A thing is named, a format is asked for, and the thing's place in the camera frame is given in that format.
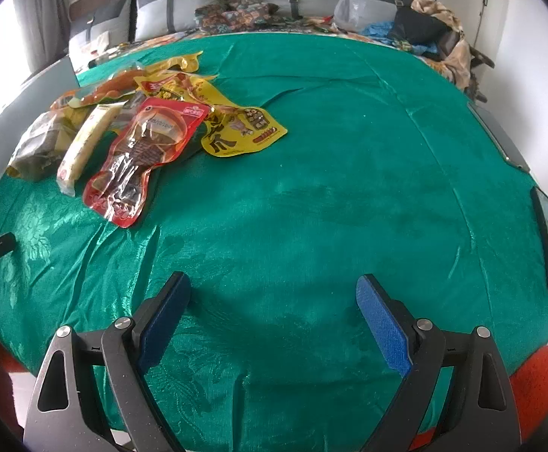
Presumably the floral bed sheet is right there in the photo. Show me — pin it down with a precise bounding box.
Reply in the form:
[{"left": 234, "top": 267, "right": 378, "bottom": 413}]
[{"left": 83, "top": 17, "right": 440, "bottom": 69}]

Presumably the grey tablet device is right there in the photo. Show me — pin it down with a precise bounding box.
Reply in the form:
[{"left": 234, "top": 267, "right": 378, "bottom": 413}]
[{"left": 467, "top": 102, "right": 530, "bottom": 173}]

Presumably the gold nut snack bag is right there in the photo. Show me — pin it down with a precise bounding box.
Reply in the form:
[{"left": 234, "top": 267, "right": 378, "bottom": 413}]
[{"left": 6, "top": 106, "right": 90, "bottom": 182}]

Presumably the clear plastic bag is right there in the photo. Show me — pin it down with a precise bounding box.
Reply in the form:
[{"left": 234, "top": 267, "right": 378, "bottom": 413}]
[{"left": 333, "top": 0, "right": 369, "bottom": 32}]

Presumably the red fish snack packet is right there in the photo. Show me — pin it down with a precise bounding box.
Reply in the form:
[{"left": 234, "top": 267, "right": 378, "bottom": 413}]
[{"left": 82, "top": 97, "right": 211, "bottom": 229}]

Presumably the green satin tablecloth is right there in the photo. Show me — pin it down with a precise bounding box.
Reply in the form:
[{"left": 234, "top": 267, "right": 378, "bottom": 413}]
[{"left": 0, "top": 33, "right": 548, "bottom": 451}]

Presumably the cream yellow snack bar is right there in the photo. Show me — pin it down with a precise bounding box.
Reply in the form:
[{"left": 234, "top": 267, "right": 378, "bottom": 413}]
[{"left": 56, "top": 102, "right": 124, "bottom": 197}]

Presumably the clear label snack packet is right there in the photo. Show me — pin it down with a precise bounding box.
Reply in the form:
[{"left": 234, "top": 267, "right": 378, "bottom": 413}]
[{"left": 110, "top": 91, "right": 148, "bottom": 134}]

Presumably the beige patterned cloth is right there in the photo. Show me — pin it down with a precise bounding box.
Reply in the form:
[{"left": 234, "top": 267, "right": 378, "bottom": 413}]
[{"left": 411, "top": 0, "right": 471, "bottom": 92}]

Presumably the patterned folded blanket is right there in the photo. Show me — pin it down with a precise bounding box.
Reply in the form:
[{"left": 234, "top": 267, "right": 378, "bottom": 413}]
[{"left": 194, "top": 0, "right": 279, "bottom": 35}]

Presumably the blue plastic bag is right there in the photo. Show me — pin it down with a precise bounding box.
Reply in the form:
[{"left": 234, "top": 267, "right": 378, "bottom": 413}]
[{"left": 360, "top": 20, "right": 438, "bottom": 56}]

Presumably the dark wooden chair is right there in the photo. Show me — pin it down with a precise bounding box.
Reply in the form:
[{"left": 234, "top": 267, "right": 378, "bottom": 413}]
[{"left": 437, "top": 31, "right": 495, "bottom": 104}]

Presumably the yellow chicken feet packet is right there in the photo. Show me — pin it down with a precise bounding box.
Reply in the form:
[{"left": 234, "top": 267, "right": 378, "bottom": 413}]
[{"left": 134, "top": 72, "right": 287, "bottom": 157}]

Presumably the large sausage packet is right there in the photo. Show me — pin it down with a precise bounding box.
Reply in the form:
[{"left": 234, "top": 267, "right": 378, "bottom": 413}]
[{"left": 49, "top": 64, "right": 146, "bottom": 110}]

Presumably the grey curtain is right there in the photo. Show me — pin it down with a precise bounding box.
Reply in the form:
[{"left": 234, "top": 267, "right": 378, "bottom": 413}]
[{"left": 14, "top": 0, "right": 70, "bottom": 76}]

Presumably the grey white pillow leftmost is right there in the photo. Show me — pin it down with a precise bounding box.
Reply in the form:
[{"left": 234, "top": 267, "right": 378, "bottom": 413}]
[{"left": 68, "top": 0, "right": 132, "bottom": 58}]

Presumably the yellow foil snack packet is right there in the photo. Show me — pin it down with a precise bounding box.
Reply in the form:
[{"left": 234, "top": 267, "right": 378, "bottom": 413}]
[{"left": 145, "top": 51, "right": 202, "bottom": 75}]

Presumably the black bag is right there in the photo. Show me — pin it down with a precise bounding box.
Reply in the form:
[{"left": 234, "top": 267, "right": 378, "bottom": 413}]
[{"left": 388, "top": 7, "right": 452, "bottom": 45}]

